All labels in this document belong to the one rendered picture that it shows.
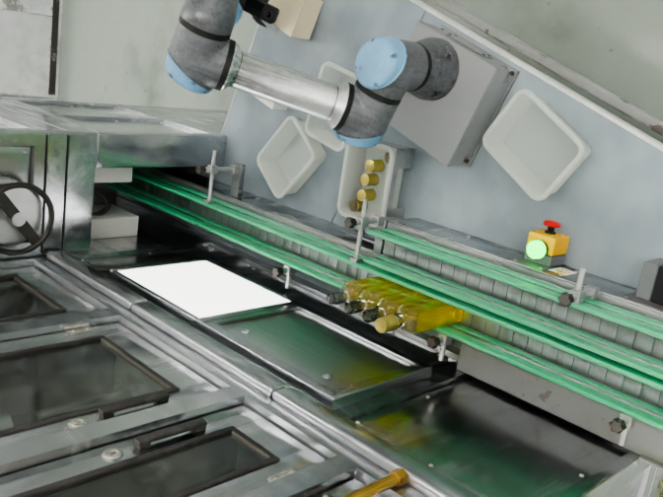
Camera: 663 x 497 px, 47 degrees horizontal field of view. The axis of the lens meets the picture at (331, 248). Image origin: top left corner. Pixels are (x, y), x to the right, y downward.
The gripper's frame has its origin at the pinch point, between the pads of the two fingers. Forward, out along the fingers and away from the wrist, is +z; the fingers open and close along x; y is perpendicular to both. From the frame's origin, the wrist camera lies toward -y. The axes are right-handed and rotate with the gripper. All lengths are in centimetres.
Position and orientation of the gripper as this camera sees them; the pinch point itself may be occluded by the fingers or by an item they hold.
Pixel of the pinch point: (287, 8)
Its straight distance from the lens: 237.3
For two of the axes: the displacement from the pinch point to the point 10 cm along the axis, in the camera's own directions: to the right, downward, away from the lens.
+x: -3.6, 8.1, 4.5
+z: 7.0, -0.8, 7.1
